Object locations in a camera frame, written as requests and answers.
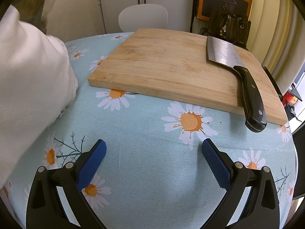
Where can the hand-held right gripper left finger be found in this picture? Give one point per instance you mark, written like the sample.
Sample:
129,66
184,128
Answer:
91,167

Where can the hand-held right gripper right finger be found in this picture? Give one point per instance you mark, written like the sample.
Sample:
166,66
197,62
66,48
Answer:
216,164

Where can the person's left forearm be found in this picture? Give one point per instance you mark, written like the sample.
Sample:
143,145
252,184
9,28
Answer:
31,88

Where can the daisy print tablecloth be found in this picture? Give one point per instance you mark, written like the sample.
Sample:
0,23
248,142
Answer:
152,152

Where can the red box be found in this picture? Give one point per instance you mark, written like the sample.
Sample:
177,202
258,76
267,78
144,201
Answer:
292,99

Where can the wooden cutting board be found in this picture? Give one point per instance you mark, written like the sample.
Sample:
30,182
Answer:
162,66

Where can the black bag with keys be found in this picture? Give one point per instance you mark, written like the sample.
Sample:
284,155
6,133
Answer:
228,26

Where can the cream curtain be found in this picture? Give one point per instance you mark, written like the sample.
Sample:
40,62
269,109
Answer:
274,23

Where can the white plastic chair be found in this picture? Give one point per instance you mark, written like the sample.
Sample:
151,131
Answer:
143,16

